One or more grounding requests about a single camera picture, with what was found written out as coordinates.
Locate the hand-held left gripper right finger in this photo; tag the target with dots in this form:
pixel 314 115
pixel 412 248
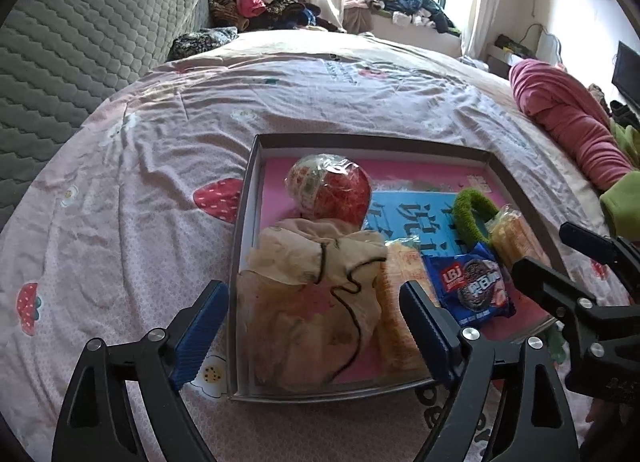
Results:
pixel 427 337

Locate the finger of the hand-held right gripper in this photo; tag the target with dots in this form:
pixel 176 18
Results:
pixel 590 242
pixel 545 284

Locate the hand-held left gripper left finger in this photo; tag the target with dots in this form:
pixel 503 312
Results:
pixel 200 337

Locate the bread packet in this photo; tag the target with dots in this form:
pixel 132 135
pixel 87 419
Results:
pixel 517 237
pixel 397 282

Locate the blue cookie packet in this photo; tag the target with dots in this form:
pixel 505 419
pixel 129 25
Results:
pixel 470 287

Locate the shallow grey cardboard box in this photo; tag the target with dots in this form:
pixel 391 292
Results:
pixel 250 202

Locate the person's right hand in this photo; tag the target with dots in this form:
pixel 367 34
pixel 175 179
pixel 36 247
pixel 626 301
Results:
pixel 602 417

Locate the green cloth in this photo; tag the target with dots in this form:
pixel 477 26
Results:
pixel 625 197

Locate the pink blanket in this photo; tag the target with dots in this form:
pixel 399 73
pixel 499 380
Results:
pixel 565 117

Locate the pile of dark clothes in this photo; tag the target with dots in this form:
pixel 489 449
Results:
pixel 617 109

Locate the red wrapped ball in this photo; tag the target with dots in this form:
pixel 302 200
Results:
pixel 340 197

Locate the black television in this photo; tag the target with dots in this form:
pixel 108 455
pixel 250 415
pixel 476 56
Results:
pixel 627 74

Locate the pink strawberry printed sheet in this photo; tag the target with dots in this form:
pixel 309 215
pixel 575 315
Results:
pixel 150 142

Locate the white standing fan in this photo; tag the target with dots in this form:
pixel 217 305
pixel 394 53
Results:
pixel 548 44

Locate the cluttered white desk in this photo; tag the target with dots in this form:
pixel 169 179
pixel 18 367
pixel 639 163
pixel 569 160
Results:
pixel 510 49

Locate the beige bed sheet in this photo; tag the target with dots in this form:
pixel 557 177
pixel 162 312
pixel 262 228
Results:
pixel 425 57

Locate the cream curtain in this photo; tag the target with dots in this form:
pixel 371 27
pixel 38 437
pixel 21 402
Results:
pixel 482 2

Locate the dark patterned cloth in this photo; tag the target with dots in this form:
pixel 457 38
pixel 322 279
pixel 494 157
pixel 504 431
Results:
pixel 200 42

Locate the grey quilted headboard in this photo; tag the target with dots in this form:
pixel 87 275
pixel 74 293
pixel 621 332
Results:
pixel 75 42

